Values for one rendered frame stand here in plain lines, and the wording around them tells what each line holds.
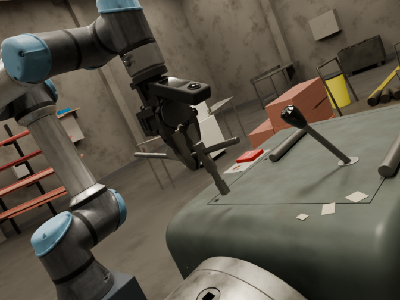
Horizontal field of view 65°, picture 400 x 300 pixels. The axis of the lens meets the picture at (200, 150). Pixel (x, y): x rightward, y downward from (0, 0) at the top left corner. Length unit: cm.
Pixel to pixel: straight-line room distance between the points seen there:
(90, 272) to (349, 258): 67
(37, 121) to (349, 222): 81
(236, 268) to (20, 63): 47
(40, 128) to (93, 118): 988
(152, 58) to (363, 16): 1088
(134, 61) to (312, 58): 1153
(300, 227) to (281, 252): 5
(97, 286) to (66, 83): 1010
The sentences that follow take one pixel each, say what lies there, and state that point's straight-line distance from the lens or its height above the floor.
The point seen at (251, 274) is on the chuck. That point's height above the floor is 123.
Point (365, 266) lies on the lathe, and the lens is 45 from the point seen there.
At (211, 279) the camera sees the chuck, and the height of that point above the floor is 124.
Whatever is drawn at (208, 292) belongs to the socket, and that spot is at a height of 124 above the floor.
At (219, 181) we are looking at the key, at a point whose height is 132.
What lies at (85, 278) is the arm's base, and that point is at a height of 117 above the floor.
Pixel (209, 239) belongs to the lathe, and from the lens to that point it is 61.
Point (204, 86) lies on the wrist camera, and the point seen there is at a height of 149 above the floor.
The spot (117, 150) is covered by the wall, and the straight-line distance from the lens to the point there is 1099.
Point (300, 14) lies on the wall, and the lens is 1202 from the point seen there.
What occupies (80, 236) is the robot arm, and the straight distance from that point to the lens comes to 92.
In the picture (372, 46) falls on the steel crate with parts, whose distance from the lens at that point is 1022.
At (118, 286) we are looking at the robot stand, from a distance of 95.
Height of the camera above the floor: 149
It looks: 10 degrees down
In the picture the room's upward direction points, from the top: 24 degrees counter-clockwise
